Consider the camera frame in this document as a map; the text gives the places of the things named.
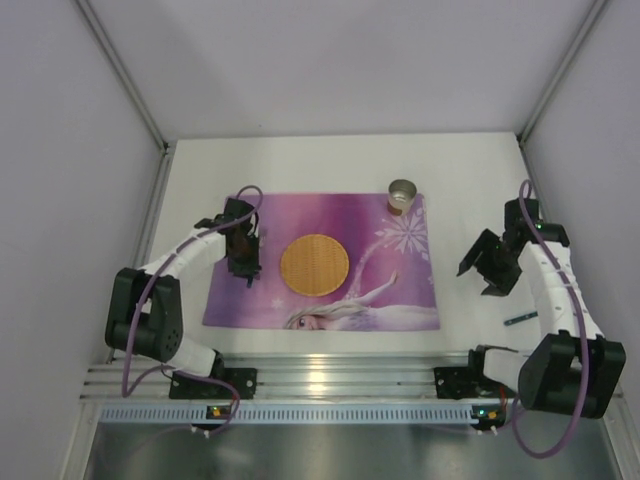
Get teal handled spoon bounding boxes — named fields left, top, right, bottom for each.
left=503, top=311, right=538, bottom=327

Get round wooden plate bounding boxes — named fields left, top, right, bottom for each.
left=280, top=234, right=350, bottom=297

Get metal cup with brown sleeve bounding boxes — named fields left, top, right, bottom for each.
left=387, top=179, right=418, bottom=216

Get purple printed placemat cloth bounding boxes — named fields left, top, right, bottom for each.
left=202, top=193, right=440, bottom=332

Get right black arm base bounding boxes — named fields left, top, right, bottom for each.
left=433, top=366, right=515, bottom=400

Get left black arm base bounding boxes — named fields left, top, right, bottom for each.
left=169, top=368, right=258, bottom=400

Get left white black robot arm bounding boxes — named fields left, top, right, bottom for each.
left=105, top=196, right=261, bottom=378

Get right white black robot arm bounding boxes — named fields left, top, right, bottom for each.
left=458, top=199, right=626, bottom=419

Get aluminium mounting rail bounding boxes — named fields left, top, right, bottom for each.
left=80, top=352, right=467, bottom=403

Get slotted grey cable duct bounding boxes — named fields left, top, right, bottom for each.
left=100, top=402, right=505, bottom=425

